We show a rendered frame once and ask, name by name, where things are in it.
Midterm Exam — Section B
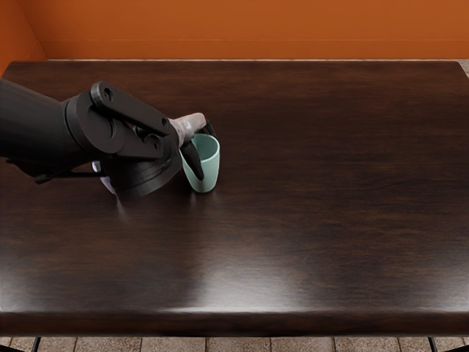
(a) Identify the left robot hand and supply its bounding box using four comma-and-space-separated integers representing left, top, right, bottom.
169, 111, 218, 182

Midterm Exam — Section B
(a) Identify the teal green cup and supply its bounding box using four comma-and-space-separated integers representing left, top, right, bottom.
179, 133, 221, 194

